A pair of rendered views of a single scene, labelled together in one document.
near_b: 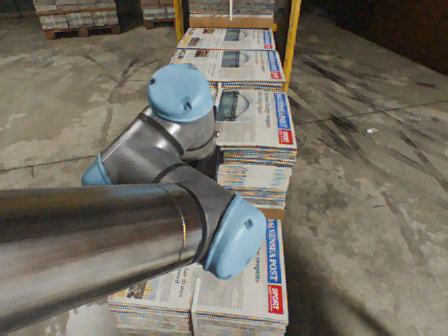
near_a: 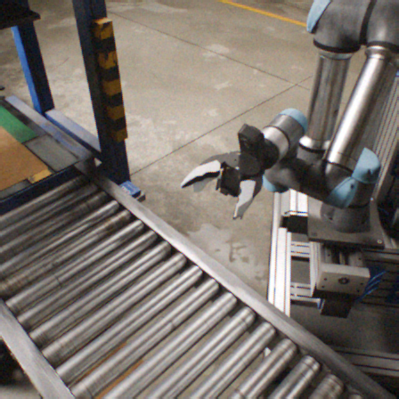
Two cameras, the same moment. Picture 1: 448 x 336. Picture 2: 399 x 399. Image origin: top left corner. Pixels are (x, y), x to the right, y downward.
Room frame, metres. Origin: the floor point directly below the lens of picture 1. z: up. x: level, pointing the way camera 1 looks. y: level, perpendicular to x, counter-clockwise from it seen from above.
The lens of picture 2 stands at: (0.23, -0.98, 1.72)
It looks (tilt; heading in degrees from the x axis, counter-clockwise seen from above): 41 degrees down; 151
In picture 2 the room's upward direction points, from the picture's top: straight up
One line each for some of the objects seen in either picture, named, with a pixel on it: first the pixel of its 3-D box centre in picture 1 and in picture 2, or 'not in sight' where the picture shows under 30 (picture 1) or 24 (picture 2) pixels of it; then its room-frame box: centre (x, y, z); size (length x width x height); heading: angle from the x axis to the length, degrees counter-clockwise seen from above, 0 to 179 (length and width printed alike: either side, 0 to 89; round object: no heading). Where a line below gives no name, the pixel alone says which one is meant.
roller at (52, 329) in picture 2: not in sight; (107, 290); (-0.49, -0.88, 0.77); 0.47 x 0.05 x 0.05; 106
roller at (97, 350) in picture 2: not in sight; (136, 320); (-0.36, -0.85, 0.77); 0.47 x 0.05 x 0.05; 106
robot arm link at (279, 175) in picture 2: not in sight; (285, 170); (-0.35, -0.43, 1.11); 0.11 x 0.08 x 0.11; 26
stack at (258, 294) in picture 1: (219, 222); not in sight; (0.86, 0.00, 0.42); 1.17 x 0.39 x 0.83; 175
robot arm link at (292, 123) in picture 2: not in sight; (283, 133); (-0.37, -0.44, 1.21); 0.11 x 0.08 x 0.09; 116
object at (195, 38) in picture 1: (227, 38); not in sight; (1.28, -0.03, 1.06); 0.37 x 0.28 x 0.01; 85
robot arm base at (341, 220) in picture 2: not in sight; (347, 204); (-0.36, -0.14, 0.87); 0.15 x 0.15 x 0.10
